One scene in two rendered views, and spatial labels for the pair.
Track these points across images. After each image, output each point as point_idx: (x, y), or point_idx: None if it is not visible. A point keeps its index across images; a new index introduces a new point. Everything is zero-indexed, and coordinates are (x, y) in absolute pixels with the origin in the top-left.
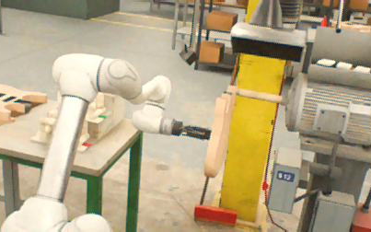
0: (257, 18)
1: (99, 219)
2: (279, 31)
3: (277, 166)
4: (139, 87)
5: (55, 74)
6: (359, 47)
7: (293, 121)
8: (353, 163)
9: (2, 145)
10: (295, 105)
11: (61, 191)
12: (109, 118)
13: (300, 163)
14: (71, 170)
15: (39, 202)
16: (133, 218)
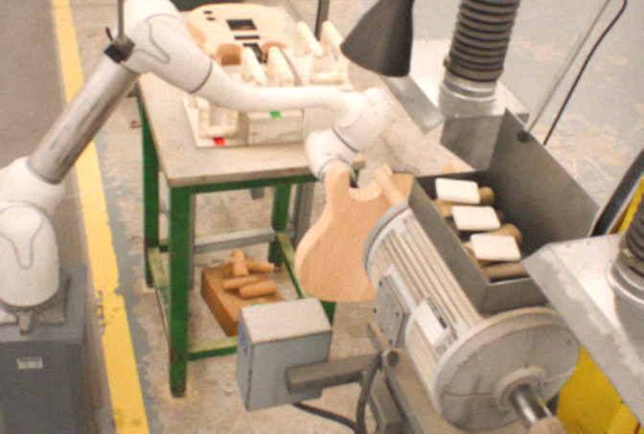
0: (347, 35)
1: (29, 222)
2: (442, 85)
3: (240, 314)
4: (184, 79)
5: None
6: (550, 198)
7: (365, 271)
8: (412, 426)
9: (149, 90)
10: (367, 240)
11: (46, 168)
12: (287, 122)
13: (273, 338)
14: (74, 149)
15: (17, 164)
16: (321, 303)
